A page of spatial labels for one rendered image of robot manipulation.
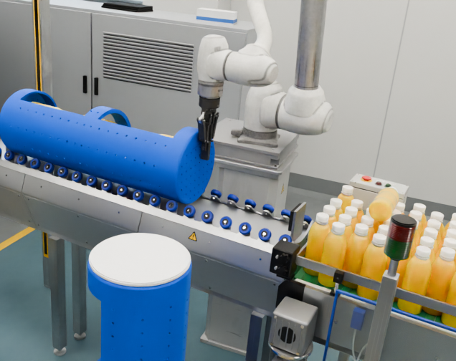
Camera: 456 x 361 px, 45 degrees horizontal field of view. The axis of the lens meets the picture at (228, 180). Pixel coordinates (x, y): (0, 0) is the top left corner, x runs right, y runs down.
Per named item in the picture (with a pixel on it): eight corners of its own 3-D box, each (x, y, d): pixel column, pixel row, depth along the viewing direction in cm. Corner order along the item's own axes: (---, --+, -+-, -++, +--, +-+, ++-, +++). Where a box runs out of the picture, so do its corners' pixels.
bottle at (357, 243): (351, 291, 169) (362, 238, 162) (335, 280, 174) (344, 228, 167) (366, 285, 173) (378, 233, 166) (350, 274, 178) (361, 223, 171)
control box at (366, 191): (352, 196, 214) (356, 172, 211) (404, 210, 206) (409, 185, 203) (345, 205, 206) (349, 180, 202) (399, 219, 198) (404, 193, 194)
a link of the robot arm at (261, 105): (253, 120, 256) (258, 74, 248) (288, 128, 248) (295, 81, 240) (236, 127, 243) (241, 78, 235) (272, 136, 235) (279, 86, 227)
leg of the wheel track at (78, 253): (79, 331, 278) (77, 221, 255) (88, 335, 276) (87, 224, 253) (71, 337, 273) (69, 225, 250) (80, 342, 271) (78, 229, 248)
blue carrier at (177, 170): (50, 141, 255) (44, 82, 243) (214, 187, 221) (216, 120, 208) (2, 162, 232) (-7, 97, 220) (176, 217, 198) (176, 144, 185)
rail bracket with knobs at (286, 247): (278, 263, 181) (282, 236, 177) (299, 270, 178) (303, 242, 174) (267, 276, 172) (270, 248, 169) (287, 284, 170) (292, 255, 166)
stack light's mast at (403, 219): (381, 265, 145) (393, 211, 139) (406, 273, 142) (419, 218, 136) (376, 276, 139) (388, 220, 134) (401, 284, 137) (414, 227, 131)
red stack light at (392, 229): (389, 228, 141) (393, 214, 139) (415, 235, 138) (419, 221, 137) (384, 238, 135) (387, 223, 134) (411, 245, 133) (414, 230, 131)
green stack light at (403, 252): (386, 245, 143) (389, 228, 141) (411, 252, 140) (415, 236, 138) (381, 255, 137) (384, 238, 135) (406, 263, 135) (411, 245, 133)
